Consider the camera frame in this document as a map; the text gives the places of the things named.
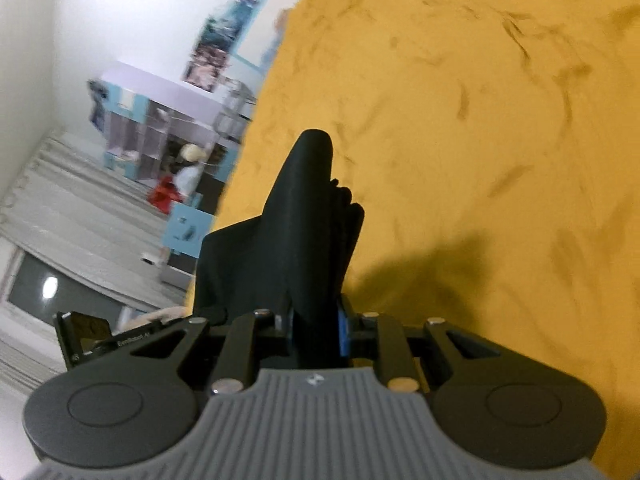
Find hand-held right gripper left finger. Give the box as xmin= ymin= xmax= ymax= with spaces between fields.
xmin=131 ymin=308 xmax=297 ymax=397

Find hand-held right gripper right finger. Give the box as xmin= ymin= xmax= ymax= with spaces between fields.
xmin=336 ymin=294 xmax=502 ymax=395

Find black pants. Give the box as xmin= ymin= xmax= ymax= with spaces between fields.
xmin=192 ymin=129 xmax=366 ymax=372

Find person's left hand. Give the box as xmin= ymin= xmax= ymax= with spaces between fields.
xmin=119 ymin=306 xmax=194 ymax=336

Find window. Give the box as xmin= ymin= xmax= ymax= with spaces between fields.
xmin=6 ymin=249 xmax=127 ymax=332

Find grey curtain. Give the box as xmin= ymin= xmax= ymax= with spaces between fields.
xmin=0 ymin=129 xmax=202 ymax=403

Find blue chair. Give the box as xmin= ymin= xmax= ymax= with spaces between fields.
xmin=161 ymin=204 xmax=217 ymax=286

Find light blue cloth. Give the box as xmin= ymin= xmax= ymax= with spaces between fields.
xmin=175 ymin=164 xmax=205 ymax=197

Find red bag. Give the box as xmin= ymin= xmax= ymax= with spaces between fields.
xmin=147 ymin=175 xmax=182 ymax=209

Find grey cart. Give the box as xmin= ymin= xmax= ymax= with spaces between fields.
xmin=214 ymin=76 xmax=259 ymax=142

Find yellow blanket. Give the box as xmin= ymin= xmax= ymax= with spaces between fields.
xmin=184 ymin=0 xmax=640 ymax=480

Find lilac and blue shelf unit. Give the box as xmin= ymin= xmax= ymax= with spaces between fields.
xmin=89 ymin=61 xmax=257 ymax=202

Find blue headboard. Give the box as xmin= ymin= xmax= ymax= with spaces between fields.
xmin=234 ymin=7 xmax=293 ymax=73

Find pink and white wall poster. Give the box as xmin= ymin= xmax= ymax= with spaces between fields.
xmin=182 ymin=41 xmax=232 ymax=94

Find teal wall poster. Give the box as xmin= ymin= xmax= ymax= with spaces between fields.
xmin=202 ymin=6 xmax=252 ymax=50

